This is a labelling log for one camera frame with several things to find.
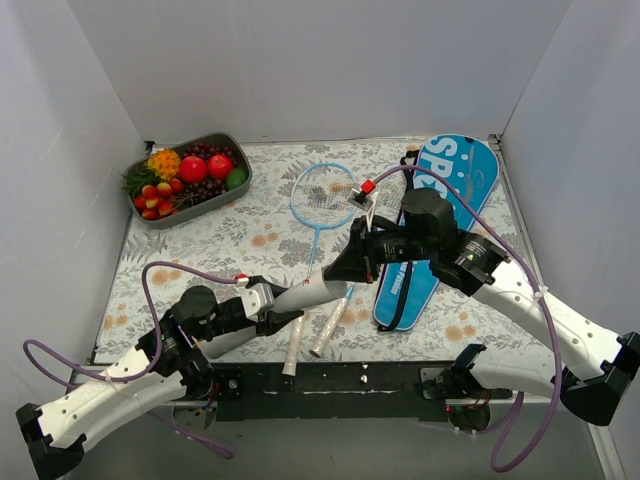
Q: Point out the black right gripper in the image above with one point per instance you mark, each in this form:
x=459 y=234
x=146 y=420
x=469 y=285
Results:
x=360 y=250

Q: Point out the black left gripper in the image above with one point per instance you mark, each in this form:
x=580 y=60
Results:
x=270 y=314

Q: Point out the white shuttlecock tube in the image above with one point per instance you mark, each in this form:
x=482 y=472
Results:
x=309 y=293

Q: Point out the blue racket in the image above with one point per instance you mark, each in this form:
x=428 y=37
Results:
x=345 y=290
x=319 y=201

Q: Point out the blue racket bag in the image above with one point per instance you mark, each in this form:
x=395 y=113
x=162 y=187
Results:
x=462 y=171

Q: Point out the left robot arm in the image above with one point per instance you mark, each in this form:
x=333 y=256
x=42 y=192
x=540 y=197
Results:
x=166 y=364

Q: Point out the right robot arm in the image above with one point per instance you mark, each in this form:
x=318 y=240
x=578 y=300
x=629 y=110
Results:
x=591 y=368

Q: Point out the floral tablecloth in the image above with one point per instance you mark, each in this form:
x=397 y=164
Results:
x=258 y=235

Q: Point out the green lime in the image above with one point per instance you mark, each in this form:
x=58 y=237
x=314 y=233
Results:
x=236 y=178

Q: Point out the red apple right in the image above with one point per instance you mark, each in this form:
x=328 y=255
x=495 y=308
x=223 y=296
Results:
x=219 y=167

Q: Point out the red apple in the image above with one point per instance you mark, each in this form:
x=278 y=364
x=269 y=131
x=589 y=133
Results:
x=219 y=167
x=193 y=170

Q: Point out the small red yellow fruits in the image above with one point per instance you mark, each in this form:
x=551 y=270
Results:
x=159 y=201

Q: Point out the red apple left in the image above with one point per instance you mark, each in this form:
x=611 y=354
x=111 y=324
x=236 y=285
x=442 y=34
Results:
x=193 y=170

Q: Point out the dark grape bunch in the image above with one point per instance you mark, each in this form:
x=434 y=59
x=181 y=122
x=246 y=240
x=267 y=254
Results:
x=205 y=151

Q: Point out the grey fruit tray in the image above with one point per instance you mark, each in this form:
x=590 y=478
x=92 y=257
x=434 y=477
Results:
x=198 y=198

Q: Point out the orange flower fruit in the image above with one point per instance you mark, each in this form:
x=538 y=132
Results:
x=164 y=164

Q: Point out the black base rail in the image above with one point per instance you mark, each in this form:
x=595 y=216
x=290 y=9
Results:
x=344 y=390

